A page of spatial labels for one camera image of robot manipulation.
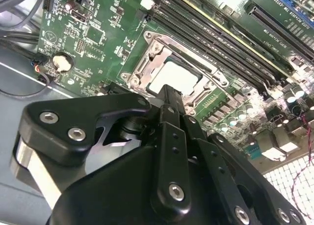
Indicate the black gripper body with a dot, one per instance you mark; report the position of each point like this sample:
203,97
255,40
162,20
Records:
110,193

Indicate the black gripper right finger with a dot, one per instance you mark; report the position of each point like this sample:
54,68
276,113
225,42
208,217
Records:
227,185

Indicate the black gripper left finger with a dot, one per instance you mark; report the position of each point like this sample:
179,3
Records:
73,117

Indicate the metal socket cover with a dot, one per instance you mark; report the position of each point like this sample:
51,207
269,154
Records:
153,59

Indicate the silver CPU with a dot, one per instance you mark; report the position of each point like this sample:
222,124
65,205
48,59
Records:
174,77

